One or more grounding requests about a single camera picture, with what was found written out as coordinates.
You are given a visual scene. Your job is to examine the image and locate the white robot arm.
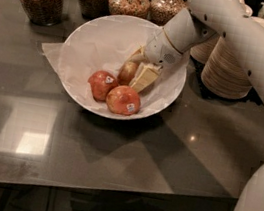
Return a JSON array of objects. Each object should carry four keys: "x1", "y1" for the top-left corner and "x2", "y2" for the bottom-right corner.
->
[{"x1": 143, "y1": 0, "x2": 264, "y2": 211}]

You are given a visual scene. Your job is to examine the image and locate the red apple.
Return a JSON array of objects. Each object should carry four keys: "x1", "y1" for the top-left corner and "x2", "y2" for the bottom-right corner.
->
[
  {"x1": 87, "y1": 70, "x2": 118, "y2": 101},
  {"x1": 106, "y1": 85, "x2": 141, "y2": 116}
]

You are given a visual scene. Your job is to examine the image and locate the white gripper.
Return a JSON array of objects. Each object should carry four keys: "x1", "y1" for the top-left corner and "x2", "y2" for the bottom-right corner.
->
[{"x1": 127, "y1": 27, "x2": 182, "y2": 92}]

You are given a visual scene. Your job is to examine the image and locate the white bowl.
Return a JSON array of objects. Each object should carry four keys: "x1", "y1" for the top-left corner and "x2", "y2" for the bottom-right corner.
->
[{"x1": 49, "y1": 4, "x2": 197, "y2": 132}]

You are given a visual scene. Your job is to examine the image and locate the front stack paper bowls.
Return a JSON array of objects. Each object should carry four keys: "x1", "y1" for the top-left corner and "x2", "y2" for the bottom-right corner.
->
[{"x1": 201, "y1": 38, "x2": 252, "y2": 95}]

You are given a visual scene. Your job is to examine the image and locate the back stack paper bowls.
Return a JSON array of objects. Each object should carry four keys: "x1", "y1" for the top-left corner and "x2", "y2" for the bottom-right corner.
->
[{"x1": 190, "y1": 0, "x2": 253, "y2": 64}]

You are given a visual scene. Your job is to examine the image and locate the left red apple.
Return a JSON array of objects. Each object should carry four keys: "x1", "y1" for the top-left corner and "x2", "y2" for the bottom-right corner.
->
[{"x1": 87, "y1": 70, "x2": 118, "y2": 101}]

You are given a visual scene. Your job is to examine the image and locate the yellow-red apple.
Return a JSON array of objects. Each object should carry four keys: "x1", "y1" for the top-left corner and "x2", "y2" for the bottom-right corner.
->
[{"x1": 117, "y1": 61, "x2": 139, "y2": 85}]

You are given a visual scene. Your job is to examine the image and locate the black mat under bowls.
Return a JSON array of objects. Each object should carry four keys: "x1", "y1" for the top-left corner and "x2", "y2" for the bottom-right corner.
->
[{"x1": 190, "y1": 57, "x2": 263, "y2": 106}]

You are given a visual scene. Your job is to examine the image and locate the front red apple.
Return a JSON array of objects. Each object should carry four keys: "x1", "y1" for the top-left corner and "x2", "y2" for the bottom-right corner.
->
[{"x1": 106, "y1": 85, "x2": 141, "y2": 116}]

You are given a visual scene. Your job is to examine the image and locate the stack paper bowls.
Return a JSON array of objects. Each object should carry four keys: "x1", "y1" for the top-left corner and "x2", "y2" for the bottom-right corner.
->
[
  {"x1": 201, "y1": 38, "x2": 252, "y2": 95},
  {"x1": 190, "y1": 0, "x2": 253, "y2": 64}
]

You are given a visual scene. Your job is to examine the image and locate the white paper liner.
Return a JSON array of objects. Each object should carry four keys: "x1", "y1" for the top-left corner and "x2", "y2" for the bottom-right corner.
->
[{"x1": 31, "y1": 2, "x2": 194, "y2": 127}]

